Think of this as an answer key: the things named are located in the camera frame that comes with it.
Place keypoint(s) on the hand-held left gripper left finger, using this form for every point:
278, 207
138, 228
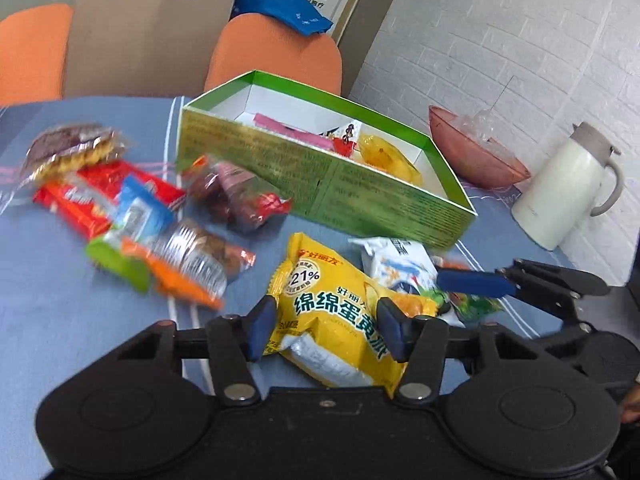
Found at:
262, 330

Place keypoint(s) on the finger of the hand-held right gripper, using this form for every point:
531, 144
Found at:
475, 282

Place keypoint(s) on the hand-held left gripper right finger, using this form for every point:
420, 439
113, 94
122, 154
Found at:
392, 332

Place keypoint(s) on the green and orange snack packet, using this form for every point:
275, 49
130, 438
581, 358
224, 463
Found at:
475, 308

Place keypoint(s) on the green cardboard box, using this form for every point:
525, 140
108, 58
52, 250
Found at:
300, 185

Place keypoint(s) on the white and blue snack packet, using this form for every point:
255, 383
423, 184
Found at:
395, 265

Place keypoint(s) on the clear packet of brown cake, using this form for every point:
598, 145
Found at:
215, 250

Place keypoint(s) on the pink plastic bowl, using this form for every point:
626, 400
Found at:
465, 157

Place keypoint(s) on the white thermos jug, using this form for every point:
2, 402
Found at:
560, 185

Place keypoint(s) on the clear packet of red dates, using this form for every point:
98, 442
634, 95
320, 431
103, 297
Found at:
235, 195

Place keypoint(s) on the yellow clear snack packet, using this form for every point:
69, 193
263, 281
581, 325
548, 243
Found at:
390, 157

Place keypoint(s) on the clear plastic wrap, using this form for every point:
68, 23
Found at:
480, 125

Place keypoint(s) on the light green snack packet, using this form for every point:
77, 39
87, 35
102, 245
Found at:
117, 260

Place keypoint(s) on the small red and white packet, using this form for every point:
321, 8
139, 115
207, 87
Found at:
345, 137

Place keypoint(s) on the pink snack packet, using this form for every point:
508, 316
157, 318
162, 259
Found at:
290, 130

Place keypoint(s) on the blue tablecloth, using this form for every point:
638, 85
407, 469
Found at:
50, 320

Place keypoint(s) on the red snack packet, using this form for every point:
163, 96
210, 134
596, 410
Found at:
80, 200

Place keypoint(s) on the brown cookie packet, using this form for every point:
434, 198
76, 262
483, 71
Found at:
70, 150

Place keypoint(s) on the orange chair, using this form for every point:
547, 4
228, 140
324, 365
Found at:
30, 55
275, 55

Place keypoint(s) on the brown cardboard sheet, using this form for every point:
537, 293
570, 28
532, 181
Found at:
150, 35

